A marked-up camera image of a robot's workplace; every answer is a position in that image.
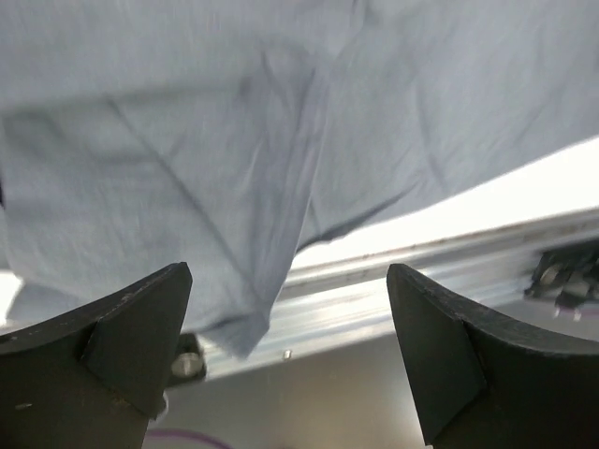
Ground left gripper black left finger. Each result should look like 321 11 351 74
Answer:
1 263 192 449

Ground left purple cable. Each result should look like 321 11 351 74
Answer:
144 427 226 449

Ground grey long sleeve shirt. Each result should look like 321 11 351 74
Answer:
1 1 598 356

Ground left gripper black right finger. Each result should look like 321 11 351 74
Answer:
387 264 598 448

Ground aluminium rail frame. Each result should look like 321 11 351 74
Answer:
163 200 599 449

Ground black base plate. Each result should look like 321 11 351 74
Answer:
524 245 598 322
167 333 207 388

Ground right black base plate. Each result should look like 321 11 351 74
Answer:
524 245 598 322

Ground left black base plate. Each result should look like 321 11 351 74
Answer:
167 333 207 388

